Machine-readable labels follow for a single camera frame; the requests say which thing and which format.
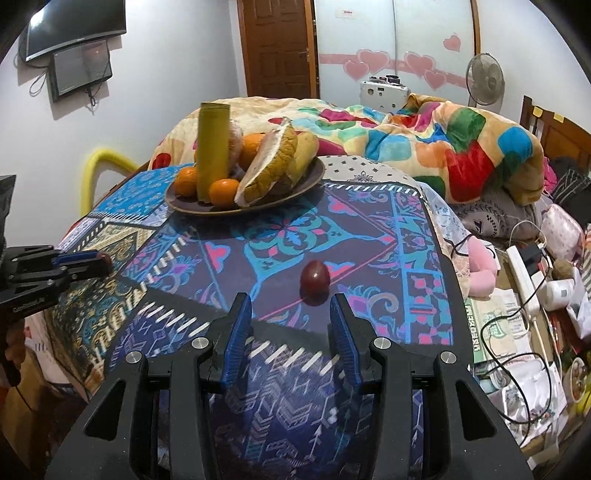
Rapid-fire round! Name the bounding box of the yellow corn cob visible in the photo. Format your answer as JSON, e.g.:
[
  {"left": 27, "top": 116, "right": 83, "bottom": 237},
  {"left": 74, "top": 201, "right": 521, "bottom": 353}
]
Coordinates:
[
  {"left": 286, "top": 130, "right": 320, "bottom": 183},
  {"left": 196, "top": 102, "right": 232, "bottom": 204}
]

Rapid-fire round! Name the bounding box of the colourful patchwork blanket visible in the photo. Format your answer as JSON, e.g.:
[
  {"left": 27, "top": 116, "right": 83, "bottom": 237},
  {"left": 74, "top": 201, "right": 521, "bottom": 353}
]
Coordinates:
[{"left": 150, "top": 95, "right": 546, "bottom": 206}]

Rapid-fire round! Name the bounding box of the black power cable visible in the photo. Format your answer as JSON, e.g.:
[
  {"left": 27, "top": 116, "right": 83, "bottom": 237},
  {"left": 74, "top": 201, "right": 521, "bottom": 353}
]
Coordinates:
[{"left": 450, "top": 219, "right": 559, "bottom": 448}]

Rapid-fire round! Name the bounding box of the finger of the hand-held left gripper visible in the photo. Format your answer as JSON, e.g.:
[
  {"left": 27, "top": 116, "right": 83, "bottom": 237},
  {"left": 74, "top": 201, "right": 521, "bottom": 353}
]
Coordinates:
[
  {"left": 55, "top": 264, "right": 112, "bottom": 296},
  {"left": 51, "top": 249, "right": 110, "bottom": 269}
]

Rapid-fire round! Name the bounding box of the person's left hand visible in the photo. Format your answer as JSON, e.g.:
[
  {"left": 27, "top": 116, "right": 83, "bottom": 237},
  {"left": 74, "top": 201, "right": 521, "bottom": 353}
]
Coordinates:
[{"left": 2, "top": 318, "right": 28, "bottom": 370}]

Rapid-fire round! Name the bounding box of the white plastic bottle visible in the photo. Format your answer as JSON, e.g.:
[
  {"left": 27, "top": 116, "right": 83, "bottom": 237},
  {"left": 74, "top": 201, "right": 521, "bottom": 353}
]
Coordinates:
[{"left": 540, "top": 268, "right": 585, "bottom": 309}]

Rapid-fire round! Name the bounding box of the purple plate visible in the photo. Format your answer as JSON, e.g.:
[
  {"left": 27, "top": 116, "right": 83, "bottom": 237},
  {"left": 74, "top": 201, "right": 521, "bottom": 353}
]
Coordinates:
[{"left": 165, "top": 156, "right": 326, "bottom": 216}]

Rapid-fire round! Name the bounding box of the black television cable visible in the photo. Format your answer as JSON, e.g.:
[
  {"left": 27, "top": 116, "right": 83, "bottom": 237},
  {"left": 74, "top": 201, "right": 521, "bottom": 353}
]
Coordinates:
[{"left": 17, "top": 51, "right": 49, "bottom": 95}]

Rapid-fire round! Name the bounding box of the round food cup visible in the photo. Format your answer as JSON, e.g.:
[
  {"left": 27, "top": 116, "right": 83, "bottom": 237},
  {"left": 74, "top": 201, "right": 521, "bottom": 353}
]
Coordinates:
[{"left": 569, "top": 356, "right": 591, "bottom": 404}]

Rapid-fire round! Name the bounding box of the grey patterned pillow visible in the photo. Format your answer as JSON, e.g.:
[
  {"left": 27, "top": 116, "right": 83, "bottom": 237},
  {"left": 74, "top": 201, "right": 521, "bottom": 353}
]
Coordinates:
[{"left": 450, "top": 189, "right": 546, "bottom": 241}]

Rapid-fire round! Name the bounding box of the wooden wardrobe with glass doors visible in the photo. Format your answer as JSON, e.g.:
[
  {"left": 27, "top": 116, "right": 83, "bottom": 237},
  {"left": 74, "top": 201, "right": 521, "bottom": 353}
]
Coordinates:
[{"left": 314, "top": 0, "right": 481, "bottom": 109}]

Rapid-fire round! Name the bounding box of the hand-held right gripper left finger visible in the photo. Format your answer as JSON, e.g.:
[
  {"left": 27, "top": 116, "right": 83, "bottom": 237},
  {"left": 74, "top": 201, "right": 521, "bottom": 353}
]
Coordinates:
[{"left": 46, "top": 292, "right": 254, "bottom": 480}]

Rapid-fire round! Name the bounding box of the pink quilted bag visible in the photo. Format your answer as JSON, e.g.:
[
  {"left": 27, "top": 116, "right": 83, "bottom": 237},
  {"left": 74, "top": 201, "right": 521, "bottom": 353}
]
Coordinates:
[{"left": 540, "top": 203, "right": 585, "bottom": 261}]

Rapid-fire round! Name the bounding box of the standing electric fan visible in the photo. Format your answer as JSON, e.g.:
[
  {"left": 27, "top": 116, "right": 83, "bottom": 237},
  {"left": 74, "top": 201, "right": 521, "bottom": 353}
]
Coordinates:
[{"left": 465, "top": 53, "right": 505, "bottom": 110}]

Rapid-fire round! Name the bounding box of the small black wall monitor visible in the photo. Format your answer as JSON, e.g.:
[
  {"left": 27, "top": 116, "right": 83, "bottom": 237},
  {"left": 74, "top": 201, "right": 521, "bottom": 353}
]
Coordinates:
[{"left": 48, "top": 39, "right": 114, "bottom": 103}]

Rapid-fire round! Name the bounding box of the white power strip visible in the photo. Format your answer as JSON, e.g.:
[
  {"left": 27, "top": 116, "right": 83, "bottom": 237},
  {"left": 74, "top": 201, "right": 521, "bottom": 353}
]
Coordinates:
[{"left": 505, "top": 244, "right": 542, "bottom": 313}]

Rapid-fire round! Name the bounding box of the small white appliance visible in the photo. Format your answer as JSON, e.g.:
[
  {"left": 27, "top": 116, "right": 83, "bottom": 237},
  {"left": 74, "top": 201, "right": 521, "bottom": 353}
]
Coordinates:
[{"left": 360, "top": 74, "right": 411, "bottom": 112}]

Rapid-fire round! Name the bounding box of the brown wooden door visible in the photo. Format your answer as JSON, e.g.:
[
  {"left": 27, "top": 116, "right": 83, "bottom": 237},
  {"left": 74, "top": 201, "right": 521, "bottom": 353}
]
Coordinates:
[{"left": 237, "top": 0, "right": 319, "bottom": 100}]

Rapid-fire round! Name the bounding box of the pink plush toy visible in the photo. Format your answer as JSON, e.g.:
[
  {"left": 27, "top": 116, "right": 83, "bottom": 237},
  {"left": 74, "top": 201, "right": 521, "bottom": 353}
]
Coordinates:
[{"left": 467, "top": 237, "right": 502, "bottom": 298}]

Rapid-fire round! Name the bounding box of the small mandarin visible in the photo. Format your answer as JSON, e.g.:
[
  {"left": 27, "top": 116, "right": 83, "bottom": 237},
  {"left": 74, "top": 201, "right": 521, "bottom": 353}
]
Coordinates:
[{"left": 174, "top": 166, "right": 199, "bottom": 198}]

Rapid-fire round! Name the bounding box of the wooden bed headboard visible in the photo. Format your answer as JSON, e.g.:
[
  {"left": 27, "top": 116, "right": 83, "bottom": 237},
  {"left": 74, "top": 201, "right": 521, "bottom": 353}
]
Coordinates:
[{"left": 521, "top": 95, "right": 591, "bottom": 162}]

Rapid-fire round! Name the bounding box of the medium orange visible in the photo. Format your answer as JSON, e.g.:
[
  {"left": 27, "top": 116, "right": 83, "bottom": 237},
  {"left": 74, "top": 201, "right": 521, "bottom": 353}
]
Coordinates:
[{"left": 208, "top": 178, "right": 241, "bottom": 208}]

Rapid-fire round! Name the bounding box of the large orange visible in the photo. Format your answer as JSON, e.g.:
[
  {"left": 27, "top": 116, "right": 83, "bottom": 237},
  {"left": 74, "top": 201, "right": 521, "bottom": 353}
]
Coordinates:
[{"left": 238, "top": 133, "right": 269, "bottom": 171}]

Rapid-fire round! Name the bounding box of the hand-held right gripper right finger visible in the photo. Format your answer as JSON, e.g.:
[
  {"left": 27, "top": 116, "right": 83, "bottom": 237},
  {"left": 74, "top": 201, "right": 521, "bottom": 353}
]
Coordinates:
[{"left": 329, "top": 293, "right": 532, "bottom": 480}]

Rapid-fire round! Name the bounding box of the pink sweet potato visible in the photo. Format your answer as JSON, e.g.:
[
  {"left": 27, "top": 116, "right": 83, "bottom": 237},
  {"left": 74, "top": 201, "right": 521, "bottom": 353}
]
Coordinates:
[{"left": 229, "top": 120, "right": 244, "bottom": 162}]

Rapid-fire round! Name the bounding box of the yellow foam tube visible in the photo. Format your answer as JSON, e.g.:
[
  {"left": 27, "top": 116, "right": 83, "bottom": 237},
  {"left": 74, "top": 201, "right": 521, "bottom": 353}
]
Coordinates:
[{"left": 82, "top": 147, "right": 139, "bottom": 217}]

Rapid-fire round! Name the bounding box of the green and white box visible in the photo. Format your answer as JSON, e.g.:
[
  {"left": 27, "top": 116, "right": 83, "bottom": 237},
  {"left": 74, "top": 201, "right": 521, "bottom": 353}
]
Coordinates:
[{"left": 464, "top": 295, "right": 536, "bottom": 365}]

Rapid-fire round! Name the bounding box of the black wall television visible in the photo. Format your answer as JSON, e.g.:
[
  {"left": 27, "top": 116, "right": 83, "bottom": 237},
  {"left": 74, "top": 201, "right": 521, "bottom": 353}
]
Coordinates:
[{"left": 24, "top": 0, "right": 127, "bottom": 63}]

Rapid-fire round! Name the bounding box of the black bag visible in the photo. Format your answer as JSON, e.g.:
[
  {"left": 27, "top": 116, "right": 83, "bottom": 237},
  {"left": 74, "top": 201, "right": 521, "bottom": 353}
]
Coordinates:
[{"left": 549, "top": 157, "right": 591, "bottom": 208}]

